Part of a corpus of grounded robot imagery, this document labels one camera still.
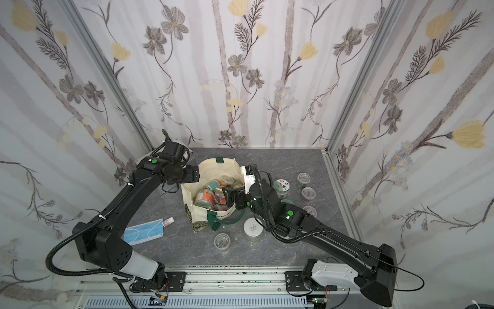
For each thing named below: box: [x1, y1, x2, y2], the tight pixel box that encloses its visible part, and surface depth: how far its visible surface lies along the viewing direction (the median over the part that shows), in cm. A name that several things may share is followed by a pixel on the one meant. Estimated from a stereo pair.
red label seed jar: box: [193, 189, 216, 210], surface depth 84 cm
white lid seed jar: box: [243, 216, 264, 244], surface depth 80 cm
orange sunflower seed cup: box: [301, 186, 316, 203], surface depth 97 cm
